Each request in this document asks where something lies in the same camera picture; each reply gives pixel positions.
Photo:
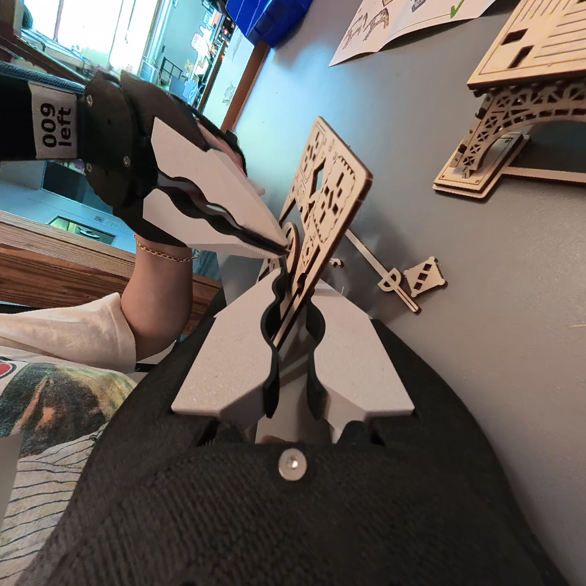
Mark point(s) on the wooden plank bench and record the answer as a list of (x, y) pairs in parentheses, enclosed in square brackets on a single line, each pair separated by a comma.
[(55, 265)]

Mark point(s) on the person's left forearm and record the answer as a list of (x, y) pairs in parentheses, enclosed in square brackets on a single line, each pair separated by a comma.
[(155, 311)]

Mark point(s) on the person's left hand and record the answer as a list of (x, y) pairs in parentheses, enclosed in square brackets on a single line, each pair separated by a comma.
[(214, 139)]

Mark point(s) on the bright window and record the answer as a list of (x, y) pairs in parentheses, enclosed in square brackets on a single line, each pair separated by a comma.
[(91, 27)]

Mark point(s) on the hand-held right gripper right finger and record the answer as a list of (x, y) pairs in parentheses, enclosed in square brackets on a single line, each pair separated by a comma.
[(366, 366)]

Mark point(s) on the small square wooden piece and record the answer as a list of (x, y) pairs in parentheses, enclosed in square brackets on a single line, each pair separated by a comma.
[(409, 274)]

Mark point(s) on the grey desk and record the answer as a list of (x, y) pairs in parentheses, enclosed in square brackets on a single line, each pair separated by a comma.
[(503, 320)]

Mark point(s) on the blue plastic bin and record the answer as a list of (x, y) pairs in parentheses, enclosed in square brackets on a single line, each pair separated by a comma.
[(274, 18)]

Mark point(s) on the wooden puzzle parts sheet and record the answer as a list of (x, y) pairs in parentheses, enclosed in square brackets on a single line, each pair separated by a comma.
[(355, 178)]

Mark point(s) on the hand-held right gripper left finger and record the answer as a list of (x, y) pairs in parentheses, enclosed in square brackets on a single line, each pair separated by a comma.
[(219, 366)]

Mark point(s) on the brown wooden post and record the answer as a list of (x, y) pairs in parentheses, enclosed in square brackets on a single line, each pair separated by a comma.
[(245, 87)]

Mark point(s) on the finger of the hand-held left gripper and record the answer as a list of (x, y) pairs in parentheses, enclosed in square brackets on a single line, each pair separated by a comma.
[(183, 224), (192, 155)]

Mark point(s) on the thin wooden strip piece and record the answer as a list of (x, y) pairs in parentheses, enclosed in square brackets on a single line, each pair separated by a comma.
[(409, 304)]

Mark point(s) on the white instruction sheet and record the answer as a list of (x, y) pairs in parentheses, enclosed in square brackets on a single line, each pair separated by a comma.
[(412, 32)]

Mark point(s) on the wooden tower base model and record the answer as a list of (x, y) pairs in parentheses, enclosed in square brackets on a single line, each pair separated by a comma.
[(549, 50)]

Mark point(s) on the person's printed shirt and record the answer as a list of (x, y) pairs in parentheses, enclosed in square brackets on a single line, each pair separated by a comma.
[(45, 393)]

